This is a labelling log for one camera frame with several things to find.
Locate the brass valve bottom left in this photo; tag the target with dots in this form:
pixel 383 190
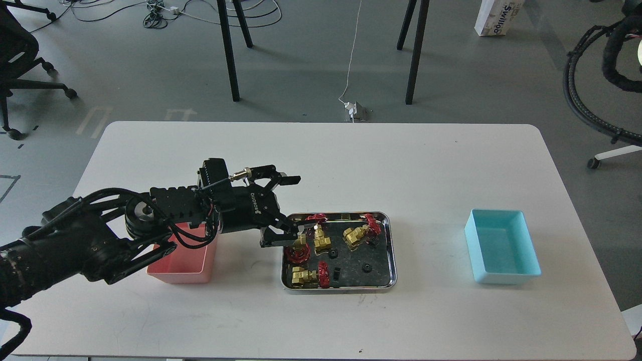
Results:
pixel 302 277

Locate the black table leg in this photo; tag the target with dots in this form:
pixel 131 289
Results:
pixel 227 42
pixel 418 43

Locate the black table leg right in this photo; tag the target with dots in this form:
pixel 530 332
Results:
pixel 418 43

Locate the white cardboard box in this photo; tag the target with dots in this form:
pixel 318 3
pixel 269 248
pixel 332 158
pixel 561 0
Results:
pixel 495 17

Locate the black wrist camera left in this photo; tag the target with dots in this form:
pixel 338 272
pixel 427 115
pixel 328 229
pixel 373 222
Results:
pixel 215 185

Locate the blue plastic box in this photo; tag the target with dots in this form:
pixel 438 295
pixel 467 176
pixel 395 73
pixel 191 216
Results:
pixel 500 247

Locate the black office chair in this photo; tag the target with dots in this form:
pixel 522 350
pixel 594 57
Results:
pixel 19 50

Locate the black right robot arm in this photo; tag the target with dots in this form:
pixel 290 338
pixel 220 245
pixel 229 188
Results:
pixel 617 34

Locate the pink plastic box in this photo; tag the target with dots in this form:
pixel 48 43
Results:
pixel 185 266

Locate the white chair base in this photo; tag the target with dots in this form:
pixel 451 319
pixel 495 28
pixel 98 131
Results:
pixel 595 161

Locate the metal tray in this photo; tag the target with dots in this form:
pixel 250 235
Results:
pixel 352 278

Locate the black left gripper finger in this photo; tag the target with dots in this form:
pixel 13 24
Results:
pixel 281 234
pixel 276 179

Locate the brass valve red handle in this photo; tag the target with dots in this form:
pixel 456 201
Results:
pixel 299 252

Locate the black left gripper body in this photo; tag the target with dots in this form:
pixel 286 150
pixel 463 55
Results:
pixel 254 208

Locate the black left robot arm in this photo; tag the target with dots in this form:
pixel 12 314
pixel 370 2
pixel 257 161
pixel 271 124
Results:
pixel 114 232

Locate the brass valve top centre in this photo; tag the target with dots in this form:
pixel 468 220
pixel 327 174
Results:
pixel 315 231

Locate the brass valve top right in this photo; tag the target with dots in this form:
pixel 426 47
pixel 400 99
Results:
pixel 354 237

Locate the black table leg left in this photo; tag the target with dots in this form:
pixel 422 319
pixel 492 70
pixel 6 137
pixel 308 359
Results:
pixel 227 42

